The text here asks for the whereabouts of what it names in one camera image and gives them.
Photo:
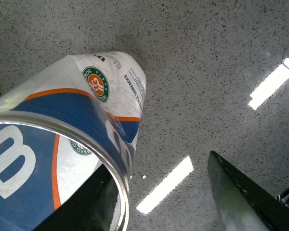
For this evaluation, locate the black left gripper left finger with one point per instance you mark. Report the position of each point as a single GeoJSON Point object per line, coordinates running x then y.
{"type": "Point", "coordinates": [90, 208]}

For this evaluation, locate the white blue tennis ball can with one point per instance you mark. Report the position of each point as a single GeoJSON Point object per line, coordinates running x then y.
{"type": "Point", "coordinates": [58, 127]}

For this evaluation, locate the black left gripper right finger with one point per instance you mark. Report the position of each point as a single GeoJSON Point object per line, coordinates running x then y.
{"type": "Point", "coordinates": [241, 203]}

